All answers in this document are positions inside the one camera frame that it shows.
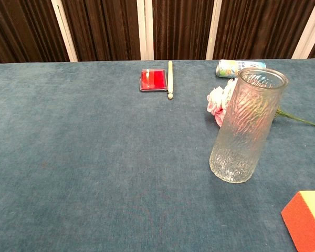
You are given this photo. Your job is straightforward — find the pink white artificial flower bouquet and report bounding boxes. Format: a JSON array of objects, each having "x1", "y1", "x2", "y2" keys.
[{"x1": 206, "y1": 78, "x2": 315, "y2": 129}]

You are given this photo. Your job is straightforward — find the clear textured glass vase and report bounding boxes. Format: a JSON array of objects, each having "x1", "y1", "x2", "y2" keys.
[{"x1": 209, "y1": 67, "x2": 289, "y2": 184}]

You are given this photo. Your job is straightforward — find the red ink pad case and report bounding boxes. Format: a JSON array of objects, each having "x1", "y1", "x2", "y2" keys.
[{"x1": 139, "y1": 68, "x2": 167, "y2": 92}]

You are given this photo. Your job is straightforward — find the cream wooden stick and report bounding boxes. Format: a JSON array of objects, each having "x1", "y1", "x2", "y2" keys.
[{"x1": 167, "y1": 60, "x2": 174, "y2": 100}]

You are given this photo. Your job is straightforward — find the blue velvet tablecloth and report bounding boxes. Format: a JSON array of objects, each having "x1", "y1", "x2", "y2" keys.
[{"x1": 0, "y1": 59, "x2": 315, "y2": 252}]

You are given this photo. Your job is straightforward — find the printed light blue drink can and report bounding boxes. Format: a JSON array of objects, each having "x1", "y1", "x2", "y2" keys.
[{"x1": 216, "y1": 59, "x2": 267, "y2": 79}]

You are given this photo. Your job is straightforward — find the dark brown curtain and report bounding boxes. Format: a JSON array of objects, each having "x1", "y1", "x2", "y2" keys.
[{"x1": 0, "y1": 0, "x2": 315, "y2": 65}]

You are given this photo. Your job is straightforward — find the orange yellow sponge block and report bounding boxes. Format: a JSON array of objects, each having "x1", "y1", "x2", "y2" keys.
[{"x1": 281, "y1": 191, "x2": 315, "y2": 252}]

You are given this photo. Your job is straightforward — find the white metal frame post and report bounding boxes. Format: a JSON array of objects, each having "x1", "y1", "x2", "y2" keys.
[
  {"x1": 50, "y1": 0, "x2": 79, "y2": 62},
  {"x1": 291, "y1": 0, "x2": 315, "y2": 59},
  {"x1": 205, "y1": 0, "x2": 223, "y2": 60},
  {"x1": 136, "y1": 0, "x2": 154, "y2": 61}
]

